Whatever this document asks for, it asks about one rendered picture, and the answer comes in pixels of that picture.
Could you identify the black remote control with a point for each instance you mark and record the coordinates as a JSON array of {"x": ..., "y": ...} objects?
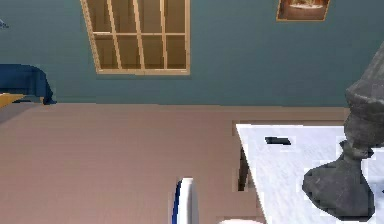
[{"x": 277, "y": 140}]

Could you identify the wooden framed window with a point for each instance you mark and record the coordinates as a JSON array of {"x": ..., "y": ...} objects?
[{"x": 143, "y": 36}]

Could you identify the white and blue chair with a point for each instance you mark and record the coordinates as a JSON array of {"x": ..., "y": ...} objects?
[{"x": 186, "y": 203}]

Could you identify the white marble table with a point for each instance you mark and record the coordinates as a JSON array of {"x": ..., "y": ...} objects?
[{"x": 283, "y": 173}]

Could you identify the framed brown picture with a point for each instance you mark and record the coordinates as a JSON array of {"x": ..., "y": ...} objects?
[{"x": 301, "y": 11}]

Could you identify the blue bed cover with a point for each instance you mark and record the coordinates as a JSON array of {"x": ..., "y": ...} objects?
[{"x": 23, "y": 80}]

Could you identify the yellow wooden furniture corner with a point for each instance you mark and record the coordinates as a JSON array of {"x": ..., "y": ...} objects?
[{"x": 8, "y": 99}]

